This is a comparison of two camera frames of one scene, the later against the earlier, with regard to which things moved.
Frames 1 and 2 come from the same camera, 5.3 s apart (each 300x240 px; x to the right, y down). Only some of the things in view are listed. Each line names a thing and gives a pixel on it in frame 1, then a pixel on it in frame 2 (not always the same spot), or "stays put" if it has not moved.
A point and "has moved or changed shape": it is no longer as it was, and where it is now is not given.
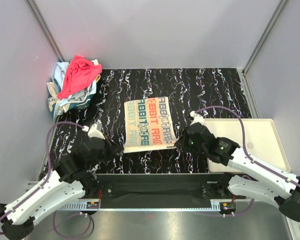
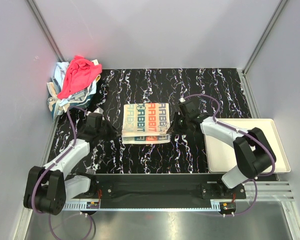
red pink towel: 80,74 stays put
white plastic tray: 262,141 stays put
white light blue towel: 60,69 stays put
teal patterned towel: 53,101 stays put
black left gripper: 115,150 -> 114,133
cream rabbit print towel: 148,125 has moved or changed shape
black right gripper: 181,144 -> 174,130
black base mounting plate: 163,186 stays put
